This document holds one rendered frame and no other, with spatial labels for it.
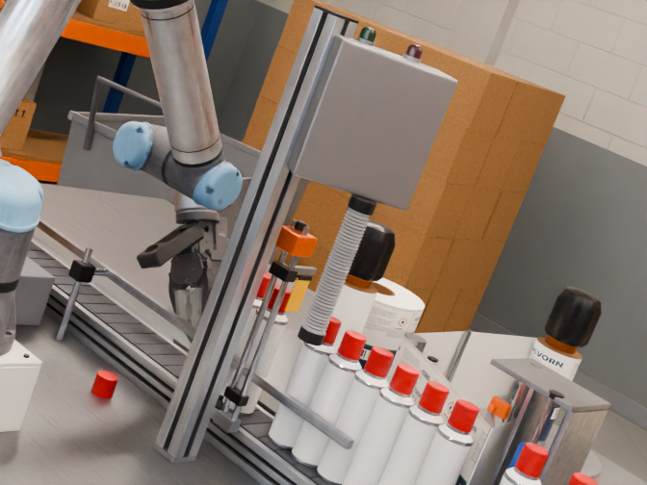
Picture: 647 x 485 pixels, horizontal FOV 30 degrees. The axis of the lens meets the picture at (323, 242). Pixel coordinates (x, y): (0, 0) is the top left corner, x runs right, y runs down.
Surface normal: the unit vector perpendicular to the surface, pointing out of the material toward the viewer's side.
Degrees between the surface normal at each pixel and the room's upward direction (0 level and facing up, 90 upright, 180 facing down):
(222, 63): 90
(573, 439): 90
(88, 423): 0
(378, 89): 90
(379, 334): 90
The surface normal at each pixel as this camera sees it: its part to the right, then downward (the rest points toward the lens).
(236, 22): 0.70, 0.40
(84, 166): -0.39, 0.13
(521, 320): -0.62, -0.06
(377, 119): 0.20, 0.29
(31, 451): 0.35, -0.91
